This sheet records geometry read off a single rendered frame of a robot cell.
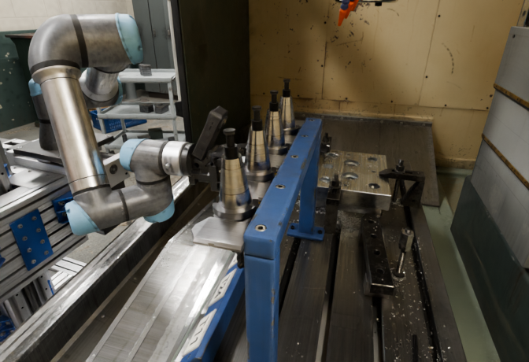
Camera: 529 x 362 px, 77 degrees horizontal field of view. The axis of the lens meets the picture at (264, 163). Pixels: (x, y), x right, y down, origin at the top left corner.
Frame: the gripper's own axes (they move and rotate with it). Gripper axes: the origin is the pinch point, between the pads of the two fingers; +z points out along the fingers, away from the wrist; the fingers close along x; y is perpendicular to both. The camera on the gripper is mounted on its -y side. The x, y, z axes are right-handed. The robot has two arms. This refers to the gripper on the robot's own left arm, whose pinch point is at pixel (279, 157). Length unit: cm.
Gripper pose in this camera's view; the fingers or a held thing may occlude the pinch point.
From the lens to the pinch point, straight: 65.4
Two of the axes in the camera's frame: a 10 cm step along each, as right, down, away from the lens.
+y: 0.3, 9.1, 4.2
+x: -2.7, 4.1, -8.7
